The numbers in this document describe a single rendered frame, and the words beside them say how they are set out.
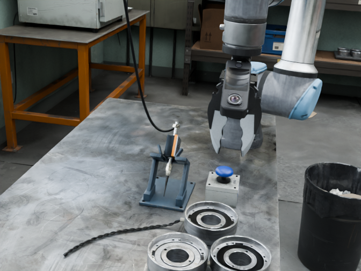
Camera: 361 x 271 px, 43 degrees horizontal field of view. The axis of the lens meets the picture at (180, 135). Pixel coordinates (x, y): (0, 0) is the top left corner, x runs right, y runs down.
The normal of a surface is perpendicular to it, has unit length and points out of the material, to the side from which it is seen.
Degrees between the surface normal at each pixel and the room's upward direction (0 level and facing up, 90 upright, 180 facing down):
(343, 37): 90
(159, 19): 90
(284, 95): 81
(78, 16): 89
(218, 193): 90
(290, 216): 0
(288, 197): 0
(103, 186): 0
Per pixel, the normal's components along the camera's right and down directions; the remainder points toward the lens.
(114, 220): 0.06, -0.92
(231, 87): 0.00, -0.58
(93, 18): -0.18, 0.36
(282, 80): -0.70, 0.09
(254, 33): 0.28, 0.37
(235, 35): -0.49, 0.31
